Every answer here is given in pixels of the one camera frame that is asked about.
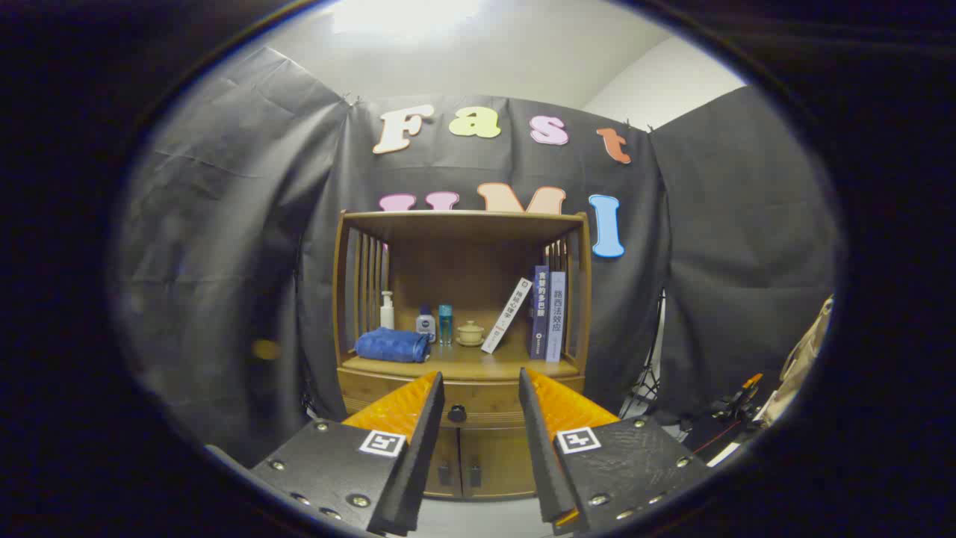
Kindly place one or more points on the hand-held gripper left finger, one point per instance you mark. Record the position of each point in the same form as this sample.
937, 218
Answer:
418, 456

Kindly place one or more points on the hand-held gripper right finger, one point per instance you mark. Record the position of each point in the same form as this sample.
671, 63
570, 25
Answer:
539, 448

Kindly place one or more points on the wooden countertop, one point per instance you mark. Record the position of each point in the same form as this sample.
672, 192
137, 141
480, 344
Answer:
463, 362

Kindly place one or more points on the wooden cabinet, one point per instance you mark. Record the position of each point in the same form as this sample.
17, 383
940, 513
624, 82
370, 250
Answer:
463, 276

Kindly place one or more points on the rolled blue towel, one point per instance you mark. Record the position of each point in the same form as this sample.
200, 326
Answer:
392, 346

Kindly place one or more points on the black tripod stand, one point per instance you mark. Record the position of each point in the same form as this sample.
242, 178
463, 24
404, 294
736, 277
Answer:
648, 385

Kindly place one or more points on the small white bottle blue cap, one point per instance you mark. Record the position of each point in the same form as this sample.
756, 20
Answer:
426, 326

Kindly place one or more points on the light purple book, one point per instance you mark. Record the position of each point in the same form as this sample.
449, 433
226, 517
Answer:
556, 317

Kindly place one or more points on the small beige lidded pot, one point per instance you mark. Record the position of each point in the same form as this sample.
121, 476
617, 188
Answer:
470, 335

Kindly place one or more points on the clear blue bottle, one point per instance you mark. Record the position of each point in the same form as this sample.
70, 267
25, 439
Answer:
445, 325

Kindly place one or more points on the dark blue book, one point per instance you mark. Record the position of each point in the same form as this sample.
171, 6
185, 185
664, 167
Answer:
539, 314

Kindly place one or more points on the white book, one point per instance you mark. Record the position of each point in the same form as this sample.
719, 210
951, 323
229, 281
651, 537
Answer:
508, 314

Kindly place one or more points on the white pump bottle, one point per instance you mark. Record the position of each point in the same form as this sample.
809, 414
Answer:
387, 314

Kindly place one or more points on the orange and black tool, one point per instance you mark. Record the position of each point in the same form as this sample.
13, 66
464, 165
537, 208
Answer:
743, 394

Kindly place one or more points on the black backdrop cloth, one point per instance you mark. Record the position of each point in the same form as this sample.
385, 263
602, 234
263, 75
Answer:
224, 261

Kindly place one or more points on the beige cloth bag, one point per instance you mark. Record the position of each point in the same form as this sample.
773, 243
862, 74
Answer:
803, 359

